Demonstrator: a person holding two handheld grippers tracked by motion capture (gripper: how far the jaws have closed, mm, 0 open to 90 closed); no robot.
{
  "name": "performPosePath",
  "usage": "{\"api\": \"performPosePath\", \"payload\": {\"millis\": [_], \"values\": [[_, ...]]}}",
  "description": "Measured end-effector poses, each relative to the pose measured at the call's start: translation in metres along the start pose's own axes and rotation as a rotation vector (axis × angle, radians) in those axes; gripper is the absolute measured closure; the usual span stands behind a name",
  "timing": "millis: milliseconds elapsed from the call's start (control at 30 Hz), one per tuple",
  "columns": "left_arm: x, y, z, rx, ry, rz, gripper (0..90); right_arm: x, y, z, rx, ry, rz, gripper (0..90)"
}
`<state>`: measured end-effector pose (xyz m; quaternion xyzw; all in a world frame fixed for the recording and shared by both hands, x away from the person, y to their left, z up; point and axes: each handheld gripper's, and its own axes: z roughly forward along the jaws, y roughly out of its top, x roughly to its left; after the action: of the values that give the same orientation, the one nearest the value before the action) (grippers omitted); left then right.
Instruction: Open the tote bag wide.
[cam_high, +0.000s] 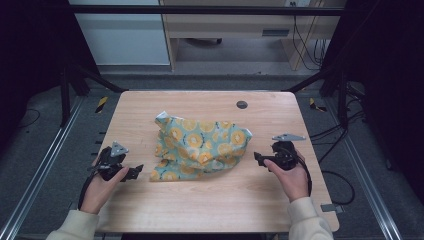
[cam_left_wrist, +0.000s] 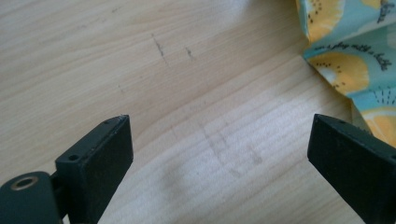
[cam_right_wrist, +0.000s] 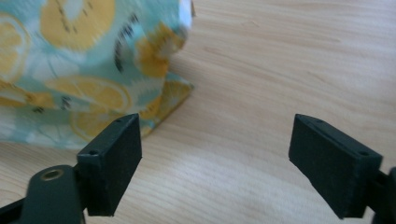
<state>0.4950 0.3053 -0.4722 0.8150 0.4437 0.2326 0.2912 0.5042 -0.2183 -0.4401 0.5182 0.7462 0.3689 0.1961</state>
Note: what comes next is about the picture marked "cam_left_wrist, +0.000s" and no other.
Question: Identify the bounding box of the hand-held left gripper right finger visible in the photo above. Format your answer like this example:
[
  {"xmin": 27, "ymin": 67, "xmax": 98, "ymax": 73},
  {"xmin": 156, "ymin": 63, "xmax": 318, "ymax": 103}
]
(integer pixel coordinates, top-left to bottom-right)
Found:
[{"xmin": 306, "ymin": 113, "xmax": 396, "ymax": 224}]

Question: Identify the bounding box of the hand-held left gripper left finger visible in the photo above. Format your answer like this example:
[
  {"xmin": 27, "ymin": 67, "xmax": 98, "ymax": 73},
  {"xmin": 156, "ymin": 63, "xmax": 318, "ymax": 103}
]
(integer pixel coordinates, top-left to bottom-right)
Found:
[{"xmin": 54, "ymin": 114, "xmax": 134, "ymax": 224}]

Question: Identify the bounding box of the blue fruit-print cloth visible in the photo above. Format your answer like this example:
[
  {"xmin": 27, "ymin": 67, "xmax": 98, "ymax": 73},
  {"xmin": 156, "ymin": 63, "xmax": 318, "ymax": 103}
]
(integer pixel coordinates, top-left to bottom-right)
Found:
[{"xmin": 294, "ymin": 0, "xmax": 396, "ymax": 148}]

